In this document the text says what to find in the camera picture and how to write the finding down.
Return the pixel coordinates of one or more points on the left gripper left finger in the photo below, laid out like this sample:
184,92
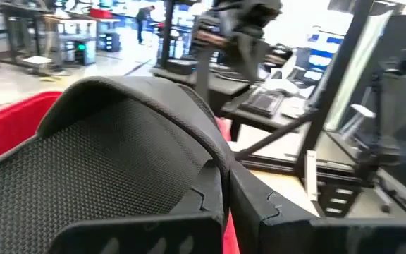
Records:
203,211

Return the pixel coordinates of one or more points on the person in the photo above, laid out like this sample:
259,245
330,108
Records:
143,21

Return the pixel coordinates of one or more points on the red plastic bin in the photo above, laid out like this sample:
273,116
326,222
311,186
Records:
5,130

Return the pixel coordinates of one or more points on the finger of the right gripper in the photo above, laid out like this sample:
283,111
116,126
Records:
249,65

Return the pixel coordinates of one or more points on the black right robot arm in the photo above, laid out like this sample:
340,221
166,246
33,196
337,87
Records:
252,10

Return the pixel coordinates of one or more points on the black keyboard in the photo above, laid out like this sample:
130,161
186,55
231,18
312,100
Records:
263,102

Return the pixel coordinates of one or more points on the background workbench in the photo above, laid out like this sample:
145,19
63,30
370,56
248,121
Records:
48,24

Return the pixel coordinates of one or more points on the computer tower green light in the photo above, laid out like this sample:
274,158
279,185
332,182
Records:
83,53

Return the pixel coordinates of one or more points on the grey desk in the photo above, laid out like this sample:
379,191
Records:
259,121

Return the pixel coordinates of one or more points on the white frame bracket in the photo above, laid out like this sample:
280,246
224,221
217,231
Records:
311,176

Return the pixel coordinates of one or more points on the black stand pole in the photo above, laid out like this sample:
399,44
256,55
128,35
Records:
167,31

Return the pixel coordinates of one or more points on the black aluminium table frame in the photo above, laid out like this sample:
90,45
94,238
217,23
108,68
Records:
331,88

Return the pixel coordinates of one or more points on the grey monitor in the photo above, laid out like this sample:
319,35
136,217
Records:
356,70

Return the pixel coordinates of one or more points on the red crate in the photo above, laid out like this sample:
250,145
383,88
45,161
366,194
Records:
101,13

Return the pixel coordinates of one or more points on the black slide sandal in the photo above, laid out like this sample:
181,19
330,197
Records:
83,169

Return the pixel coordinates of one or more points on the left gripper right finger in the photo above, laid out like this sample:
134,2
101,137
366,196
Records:
259,218

